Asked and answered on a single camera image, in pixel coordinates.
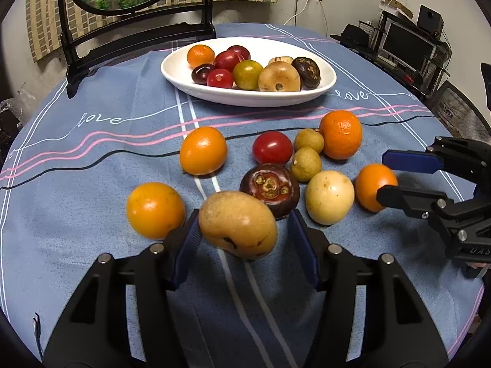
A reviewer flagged longan fruit back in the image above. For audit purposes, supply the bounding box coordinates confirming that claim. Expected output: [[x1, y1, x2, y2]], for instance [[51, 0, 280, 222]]
[[294, 128, 325, 154]]

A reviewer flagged black speaker box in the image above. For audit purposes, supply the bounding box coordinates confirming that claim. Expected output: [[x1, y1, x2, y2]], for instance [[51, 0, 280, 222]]
[[417, 5, 444, 40]]

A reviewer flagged striped beige melon fruit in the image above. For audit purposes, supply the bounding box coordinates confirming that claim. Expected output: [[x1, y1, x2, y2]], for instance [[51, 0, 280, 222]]
[[268, 56, 293, 65]]

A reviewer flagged beige round fruit with hole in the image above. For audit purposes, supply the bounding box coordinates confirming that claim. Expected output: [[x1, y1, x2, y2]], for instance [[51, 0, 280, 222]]
[[258, 62, 301, 92]]

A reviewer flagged beige potato shaped fruit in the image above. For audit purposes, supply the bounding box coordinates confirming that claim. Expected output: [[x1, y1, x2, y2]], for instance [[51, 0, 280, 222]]
[[198, 191, 278, 259]]

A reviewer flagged orange kumquat back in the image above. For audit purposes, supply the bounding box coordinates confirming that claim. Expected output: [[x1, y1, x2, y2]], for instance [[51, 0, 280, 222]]
[[126, 182, 186, 240]]

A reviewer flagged white oval plate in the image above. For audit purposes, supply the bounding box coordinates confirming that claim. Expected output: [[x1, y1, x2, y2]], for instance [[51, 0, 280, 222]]
[[160, 37, 337, 107]]

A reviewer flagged large orange mandarin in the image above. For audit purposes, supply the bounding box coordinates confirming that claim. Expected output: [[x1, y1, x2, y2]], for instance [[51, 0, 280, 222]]
[[186, 44, 215, 69]]

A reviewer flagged small dark red plum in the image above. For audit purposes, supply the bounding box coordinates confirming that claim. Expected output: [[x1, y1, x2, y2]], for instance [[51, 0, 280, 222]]
[[191, 63, 215, 86]]

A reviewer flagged longan fruit front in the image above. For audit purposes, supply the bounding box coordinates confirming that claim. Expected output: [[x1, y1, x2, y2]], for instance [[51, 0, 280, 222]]
[[290, 146, 322, 183]]

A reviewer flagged large red plum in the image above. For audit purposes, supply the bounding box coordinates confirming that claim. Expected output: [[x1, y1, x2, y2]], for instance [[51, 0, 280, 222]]
[[214, 50, 244, 72]]

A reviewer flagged pale cream round fruit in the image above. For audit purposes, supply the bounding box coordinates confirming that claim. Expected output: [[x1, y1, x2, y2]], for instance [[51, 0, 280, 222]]
[[305, 170, 354, 226]]

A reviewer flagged blue striped tablecloth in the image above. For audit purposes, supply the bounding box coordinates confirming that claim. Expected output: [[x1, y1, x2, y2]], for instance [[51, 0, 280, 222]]
[[0, 22, 486, 368]]

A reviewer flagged small orange tangerine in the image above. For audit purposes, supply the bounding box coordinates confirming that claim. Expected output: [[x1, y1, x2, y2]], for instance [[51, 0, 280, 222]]
[[354, 163, 398, 213]]

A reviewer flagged black hat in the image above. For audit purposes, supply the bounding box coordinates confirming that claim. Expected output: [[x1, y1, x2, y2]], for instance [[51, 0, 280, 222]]
[[331, 24, 370, 51]]

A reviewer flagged longan fruit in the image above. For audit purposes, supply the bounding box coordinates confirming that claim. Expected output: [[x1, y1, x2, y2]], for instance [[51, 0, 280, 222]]
[[294, 128, 325, 154], [290, 146, 322, 183]]

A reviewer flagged dark brown mangosteen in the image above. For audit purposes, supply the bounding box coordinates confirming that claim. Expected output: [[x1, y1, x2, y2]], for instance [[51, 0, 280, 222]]
[[291, 56, 321, 90]]

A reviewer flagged black cable on table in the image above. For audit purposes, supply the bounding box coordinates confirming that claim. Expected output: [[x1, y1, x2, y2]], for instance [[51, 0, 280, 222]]
[[32, 311, 44, 361]]

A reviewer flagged computer monitor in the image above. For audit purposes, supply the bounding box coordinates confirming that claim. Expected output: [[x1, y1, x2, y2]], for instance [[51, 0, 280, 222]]
[[378, 21, 436, 73]]

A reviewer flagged small red cherry tomato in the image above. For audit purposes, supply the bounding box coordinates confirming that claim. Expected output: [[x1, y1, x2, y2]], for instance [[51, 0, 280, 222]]
[[207, 68, 234, 89]]

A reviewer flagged red tomato on table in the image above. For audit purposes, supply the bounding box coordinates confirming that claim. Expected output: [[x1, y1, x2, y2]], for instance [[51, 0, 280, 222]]
[[252, 131, 293, 165]]

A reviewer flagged yellow green tomato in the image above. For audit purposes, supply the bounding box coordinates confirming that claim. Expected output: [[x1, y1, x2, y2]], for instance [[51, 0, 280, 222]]
[[233, 60, 263, 90]]

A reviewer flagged operator right hand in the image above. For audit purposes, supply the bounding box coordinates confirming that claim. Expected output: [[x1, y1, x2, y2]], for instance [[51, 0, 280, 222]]
[[466, 262, 490, 269]]

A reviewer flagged clear plastic bag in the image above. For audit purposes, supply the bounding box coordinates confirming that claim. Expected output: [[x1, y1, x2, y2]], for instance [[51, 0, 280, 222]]
[[0, 94, 28, 125]]

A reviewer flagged goldfish round screen ornament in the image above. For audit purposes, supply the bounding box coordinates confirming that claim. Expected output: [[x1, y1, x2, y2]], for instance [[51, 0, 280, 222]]
[[57, 0, 215, 99]]

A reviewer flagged orange persimmon fruit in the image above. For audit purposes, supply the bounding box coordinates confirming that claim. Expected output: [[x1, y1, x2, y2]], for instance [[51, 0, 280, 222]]
[[179, 126, 228, 176]]

